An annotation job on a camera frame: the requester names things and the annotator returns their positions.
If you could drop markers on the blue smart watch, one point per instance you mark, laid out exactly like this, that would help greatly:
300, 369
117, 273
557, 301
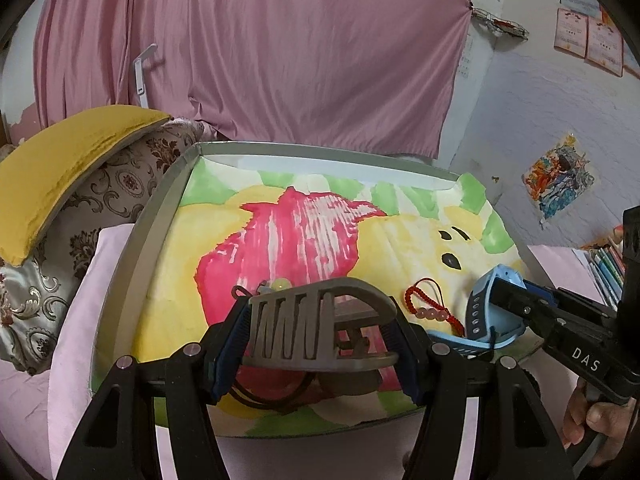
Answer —
480, 305

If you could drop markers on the grey cardboard box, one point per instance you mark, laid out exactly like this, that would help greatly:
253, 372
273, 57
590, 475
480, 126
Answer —
150, 240

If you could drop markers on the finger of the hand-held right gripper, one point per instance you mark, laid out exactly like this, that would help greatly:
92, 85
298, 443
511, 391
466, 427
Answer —
540, 291
515, 307

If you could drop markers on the colourful wall sticker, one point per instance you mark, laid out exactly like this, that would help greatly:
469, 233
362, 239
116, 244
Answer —
557, 180

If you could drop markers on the floral patterned pillow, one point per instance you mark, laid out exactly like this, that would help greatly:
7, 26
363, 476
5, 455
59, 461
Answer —
115, 185

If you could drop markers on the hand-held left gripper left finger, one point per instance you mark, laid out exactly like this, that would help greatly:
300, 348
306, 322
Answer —
235, 342

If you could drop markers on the person's right hand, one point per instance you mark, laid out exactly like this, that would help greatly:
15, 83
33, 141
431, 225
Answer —
610, 425

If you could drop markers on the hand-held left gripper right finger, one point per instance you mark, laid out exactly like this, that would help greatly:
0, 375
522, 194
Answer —
400, 355

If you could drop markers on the yellow pillow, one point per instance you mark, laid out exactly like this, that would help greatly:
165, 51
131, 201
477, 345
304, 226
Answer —
65, 160

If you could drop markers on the small beaded charm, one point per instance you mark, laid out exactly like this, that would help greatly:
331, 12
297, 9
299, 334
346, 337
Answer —
280, 285

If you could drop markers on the group of wall certificates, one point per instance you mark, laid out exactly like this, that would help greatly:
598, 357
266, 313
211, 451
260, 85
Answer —
570, 30

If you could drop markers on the pink bedsheet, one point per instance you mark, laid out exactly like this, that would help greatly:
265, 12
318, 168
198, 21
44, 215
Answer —
80, 320

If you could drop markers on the stack of books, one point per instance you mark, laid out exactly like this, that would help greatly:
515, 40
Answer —
605, 265

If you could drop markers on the pink curtain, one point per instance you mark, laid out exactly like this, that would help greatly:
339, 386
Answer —
300, 50

